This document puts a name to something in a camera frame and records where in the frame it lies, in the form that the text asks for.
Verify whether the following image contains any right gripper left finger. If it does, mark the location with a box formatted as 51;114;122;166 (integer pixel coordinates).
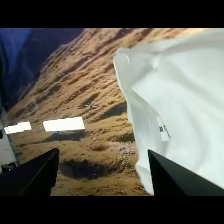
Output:
0;147;61;197

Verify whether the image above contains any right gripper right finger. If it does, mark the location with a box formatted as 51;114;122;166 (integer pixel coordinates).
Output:
147;149;224;197

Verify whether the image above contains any white T-shirt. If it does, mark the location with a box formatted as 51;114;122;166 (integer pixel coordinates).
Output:
112;29;224;196

